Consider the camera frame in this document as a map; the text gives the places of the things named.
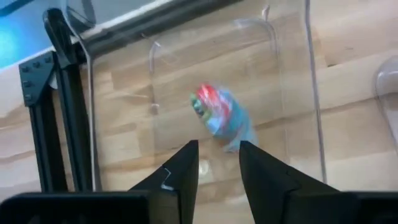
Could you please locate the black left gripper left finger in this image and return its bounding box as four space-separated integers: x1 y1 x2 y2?
129 139 200 224

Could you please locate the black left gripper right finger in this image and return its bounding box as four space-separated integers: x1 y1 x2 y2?
239 140 340 224

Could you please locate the clear plastic bin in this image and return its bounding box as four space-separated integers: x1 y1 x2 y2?
374 55 398 150
65 0 327 192

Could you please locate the black aluminium frame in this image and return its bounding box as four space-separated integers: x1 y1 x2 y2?
18 0 243 194

